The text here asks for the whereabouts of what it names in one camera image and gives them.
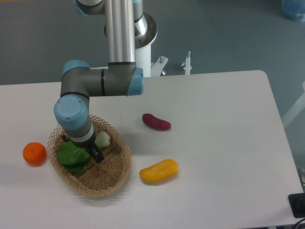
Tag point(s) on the orange tangerine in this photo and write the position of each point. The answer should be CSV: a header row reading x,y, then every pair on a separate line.
x,y
34,153

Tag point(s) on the green bok choy vegetable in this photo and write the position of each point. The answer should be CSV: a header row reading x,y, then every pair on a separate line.
x,y
74,159

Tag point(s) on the woven bamboo basket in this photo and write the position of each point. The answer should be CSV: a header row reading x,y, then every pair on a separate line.
x,y
95,179

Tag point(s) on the yellow mango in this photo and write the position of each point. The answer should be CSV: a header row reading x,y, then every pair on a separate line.
x,y
160,172

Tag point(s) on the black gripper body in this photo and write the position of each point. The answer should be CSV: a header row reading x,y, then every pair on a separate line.
x,y
88,144

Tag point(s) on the white table leg bar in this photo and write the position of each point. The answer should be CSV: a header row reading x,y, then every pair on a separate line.
x,y
294,110

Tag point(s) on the purple sweet potato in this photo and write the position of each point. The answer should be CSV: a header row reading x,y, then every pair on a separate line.
x,y
156,123

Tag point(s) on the blue plastic bag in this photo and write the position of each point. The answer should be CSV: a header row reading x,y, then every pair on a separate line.
x,y
294,9

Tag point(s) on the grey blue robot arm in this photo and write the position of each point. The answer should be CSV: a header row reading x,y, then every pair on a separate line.
x,y
80,82

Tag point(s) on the black box at table edge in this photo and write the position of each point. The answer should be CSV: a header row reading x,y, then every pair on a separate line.
x,y
297,204

